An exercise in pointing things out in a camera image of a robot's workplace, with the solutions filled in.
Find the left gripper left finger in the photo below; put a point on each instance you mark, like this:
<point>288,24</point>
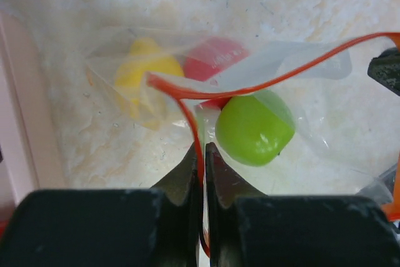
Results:
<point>156,226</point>

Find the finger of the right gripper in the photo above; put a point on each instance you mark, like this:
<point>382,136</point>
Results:
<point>385,69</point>

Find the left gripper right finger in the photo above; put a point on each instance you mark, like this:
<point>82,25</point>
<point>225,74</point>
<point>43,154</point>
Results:
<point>249,228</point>

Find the light green apple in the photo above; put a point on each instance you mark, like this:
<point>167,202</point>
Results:
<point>254,129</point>

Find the clear zip top bag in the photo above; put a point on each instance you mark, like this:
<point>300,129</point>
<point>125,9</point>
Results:
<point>346,123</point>

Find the yellow lemon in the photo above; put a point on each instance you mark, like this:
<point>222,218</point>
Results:
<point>145,55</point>

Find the red yellow apple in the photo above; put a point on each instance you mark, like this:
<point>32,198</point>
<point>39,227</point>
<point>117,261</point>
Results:
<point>212,57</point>

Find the pink plastic bin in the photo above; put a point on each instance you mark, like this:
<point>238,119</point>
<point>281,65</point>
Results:
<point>30,158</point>

